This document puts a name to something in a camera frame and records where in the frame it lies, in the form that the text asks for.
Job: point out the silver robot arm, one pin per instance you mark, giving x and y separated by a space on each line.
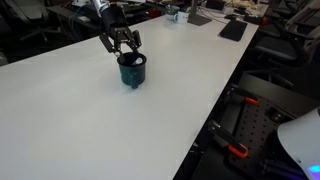
110 13

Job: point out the orange black clamp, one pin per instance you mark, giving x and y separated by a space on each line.
234 146
245 94

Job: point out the black perforated mounting board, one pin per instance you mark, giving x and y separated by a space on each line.
257 130

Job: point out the white mug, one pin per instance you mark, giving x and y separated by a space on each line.
181 17

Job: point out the dark teal enamel cup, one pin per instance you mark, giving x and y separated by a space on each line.
132 75

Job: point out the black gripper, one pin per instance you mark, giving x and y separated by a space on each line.
118 34

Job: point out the orange black clamp far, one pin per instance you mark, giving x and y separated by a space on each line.
245 94

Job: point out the grey office chair left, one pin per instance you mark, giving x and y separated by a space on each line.
34 14

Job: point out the black office chair right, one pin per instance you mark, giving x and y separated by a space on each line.
294 47

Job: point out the orange black clamp near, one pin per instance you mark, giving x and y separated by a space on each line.
234 146

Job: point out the grey monitor stand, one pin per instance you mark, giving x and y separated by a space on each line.
194 18

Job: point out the black keyboard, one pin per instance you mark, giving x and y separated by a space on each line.
233 30

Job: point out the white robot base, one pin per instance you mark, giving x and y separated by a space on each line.
300 138

